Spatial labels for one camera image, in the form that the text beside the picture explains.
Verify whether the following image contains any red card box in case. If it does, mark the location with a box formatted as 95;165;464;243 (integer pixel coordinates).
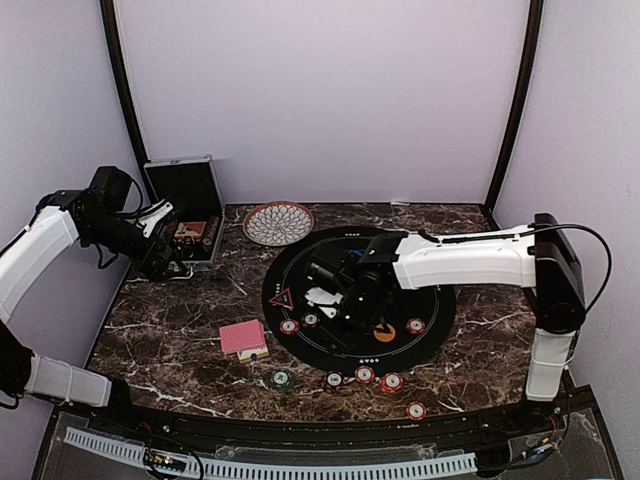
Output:
174;222;207;241

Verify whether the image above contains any red playing card deck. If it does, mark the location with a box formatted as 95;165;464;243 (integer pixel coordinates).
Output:
219;320;266;354

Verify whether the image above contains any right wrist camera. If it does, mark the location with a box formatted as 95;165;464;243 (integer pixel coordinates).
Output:
305;262;343;319

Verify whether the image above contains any aluminium poker chip case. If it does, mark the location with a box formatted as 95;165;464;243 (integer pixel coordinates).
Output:
144;154;226;271

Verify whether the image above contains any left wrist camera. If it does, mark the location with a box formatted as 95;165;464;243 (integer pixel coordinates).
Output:
134;201;173;238

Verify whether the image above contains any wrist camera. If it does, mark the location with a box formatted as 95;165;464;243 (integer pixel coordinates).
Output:
305;262;343;319
134;201;173;238

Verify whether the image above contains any red chip mat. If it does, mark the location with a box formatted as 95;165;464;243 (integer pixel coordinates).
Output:
406;318;426;335
279;319;300;335

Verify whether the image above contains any patterned ceramic plate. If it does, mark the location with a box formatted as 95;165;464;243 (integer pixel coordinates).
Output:
243;201;315;247

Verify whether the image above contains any yellow card box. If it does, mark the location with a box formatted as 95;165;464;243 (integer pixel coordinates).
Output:
237;348;269;363

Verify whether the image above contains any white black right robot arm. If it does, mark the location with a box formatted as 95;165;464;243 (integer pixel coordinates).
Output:
304;213;594;434

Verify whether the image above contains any white cable duct strip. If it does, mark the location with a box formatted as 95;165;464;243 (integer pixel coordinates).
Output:
63;427;478;479

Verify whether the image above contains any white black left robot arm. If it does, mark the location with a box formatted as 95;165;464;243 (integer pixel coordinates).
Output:
1;166;193;436

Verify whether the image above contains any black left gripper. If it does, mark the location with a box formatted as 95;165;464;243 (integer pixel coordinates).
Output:
84;211;187;282

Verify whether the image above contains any black red poker chip stack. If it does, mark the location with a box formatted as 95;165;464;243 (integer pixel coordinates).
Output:
324;371;344;392

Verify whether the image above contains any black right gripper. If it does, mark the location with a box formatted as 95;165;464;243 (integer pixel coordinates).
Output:
317;285;382;354

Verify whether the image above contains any orange big blind button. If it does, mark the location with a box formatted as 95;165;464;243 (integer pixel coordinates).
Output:
373;324;396;343

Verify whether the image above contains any black chip mat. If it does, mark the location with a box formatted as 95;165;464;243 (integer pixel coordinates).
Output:
301;312;320;328

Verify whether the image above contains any round black poker mat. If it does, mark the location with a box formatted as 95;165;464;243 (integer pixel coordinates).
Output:
262;226;456;377

